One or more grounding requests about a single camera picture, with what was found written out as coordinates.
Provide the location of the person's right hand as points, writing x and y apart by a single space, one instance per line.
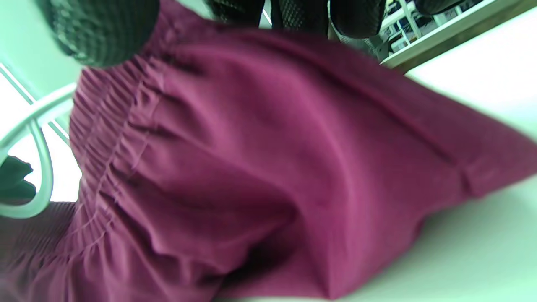
100 29

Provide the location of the person's left hand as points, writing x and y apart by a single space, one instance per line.
14 180

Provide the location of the light grey plastic hanger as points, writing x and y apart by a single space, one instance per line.
46 110

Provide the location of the magenta shorts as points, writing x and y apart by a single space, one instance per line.
251 147

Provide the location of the dark wooden clothes rack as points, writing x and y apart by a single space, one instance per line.
461 38

